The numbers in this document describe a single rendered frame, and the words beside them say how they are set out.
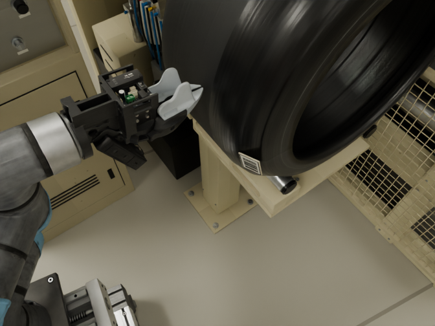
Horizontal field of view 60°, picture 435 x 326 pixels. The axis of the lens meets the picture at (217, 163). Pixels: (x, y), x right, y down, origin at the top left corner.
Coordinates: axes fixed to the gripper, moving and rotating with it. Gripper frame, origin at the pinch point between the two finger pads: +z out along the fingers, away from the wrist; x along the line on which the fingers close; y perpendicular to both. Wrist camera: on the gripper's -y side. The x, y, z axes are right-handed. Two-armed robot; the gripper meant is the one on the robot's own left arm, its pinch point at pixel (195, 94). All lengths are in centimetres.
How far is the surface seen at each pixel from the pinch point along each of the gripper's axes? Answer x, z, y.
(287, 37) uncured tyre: -9.2, 7.2, 14.0
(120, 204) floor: 59, 3, -124
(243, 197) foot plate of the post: 25, 54, -117
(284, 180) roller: -9.8, 20.4, -29.1
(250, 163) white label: -10.8, 5.0, -10.1
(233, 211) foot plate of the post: 22, 45, -118
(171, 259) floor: 20, 9, -123
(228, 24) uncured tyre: -0.8, 4.4, 11.8
